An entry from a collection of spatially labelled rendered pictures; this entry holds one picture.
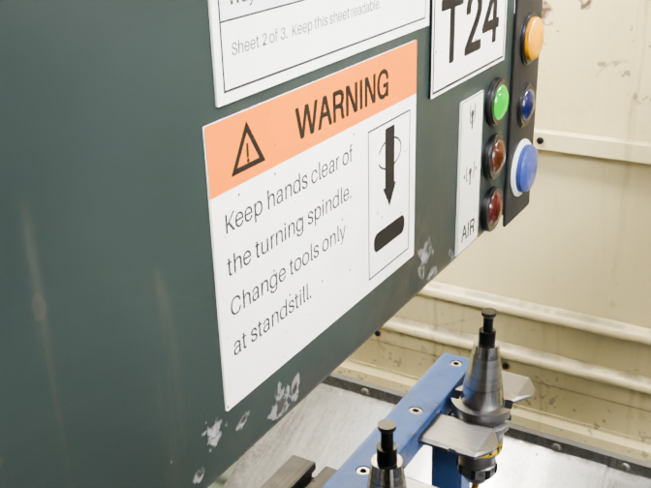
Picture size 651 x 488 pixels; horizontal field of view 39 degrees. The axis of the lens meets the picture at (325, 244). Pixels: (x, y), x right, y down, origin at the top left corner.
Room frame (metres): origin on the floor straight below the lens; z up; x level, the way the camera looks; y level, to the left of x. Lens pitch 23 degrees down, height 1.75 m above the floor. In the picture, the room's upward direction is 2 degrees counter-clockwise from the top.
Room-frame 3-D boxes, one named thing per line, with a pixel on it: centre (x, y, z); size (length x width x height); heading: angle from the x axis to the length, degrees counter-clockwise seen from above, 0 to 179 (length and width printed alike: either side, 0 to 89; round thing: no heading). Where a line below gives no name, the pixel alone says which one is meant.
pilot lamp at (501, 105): (0.50, -0.10, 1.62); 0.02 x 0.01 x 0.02; 149
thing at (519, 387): (0.85, -0.19, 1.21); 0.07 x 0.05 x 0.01; 59
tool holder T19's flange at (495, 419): (0.80, -0.16, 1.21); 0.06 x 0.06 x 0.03
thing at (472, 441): (0.75, -0.13, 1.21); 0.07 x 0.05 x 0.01; 59
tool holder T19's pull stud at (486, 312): (0.80, -0.16, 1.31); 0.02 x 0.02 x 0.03
